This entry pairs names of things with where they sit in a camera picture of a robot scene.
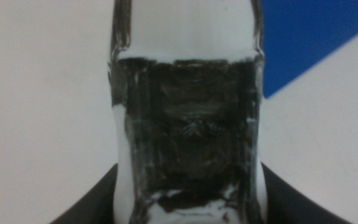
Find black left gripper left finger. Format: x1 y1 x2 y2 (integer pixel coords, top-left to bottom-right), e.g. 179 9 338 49
48 163 119 224

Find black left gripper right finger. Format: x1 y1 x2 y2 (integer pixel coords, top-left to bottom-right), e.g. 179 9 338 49
261 161 354 224

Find silver white and black shoe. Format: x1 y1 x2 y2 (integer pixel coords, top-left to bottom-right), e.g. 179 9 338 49
108 0 269 224

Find blue rectangular mat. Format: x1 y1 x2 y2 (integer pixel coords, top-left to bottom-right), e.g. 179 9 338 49
261 0 358 100

